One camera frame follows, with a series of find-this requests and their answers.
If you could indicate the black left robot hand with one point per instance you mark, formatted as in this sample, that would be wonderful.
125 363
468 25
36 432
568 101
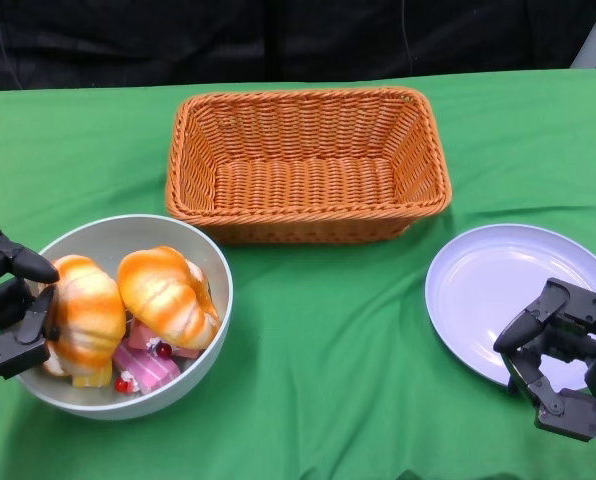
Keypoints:
3 350

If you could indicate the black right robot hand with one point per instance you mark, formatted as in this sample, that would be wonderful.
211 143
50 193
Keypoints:
568 310

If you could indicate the pale green bowl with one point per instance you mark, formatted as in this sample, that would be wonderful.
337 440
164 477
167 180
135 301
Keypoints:
128 230

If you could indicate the lavender plate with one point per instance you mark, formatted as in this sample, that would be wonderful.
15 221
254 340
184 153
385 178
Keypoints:
478 280

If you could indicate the salmon cake slice with cherry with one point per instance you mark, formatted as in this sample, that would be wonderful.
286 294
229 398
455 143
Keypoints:
139 339

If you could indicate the pink layered cake slice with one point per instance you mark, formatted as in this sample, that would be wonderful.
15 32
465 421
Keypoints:
148 370

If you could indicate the orange wicker basket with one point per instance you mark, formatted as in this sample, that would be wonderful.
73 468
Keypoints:
303 175

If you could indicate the green tablecloth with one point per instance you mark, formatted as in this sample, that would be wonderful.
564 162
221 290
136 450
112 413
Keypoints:
328 325

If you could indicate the black backdrop cloth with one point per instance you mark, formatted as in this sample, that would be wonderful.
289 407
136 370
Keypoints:
178 40

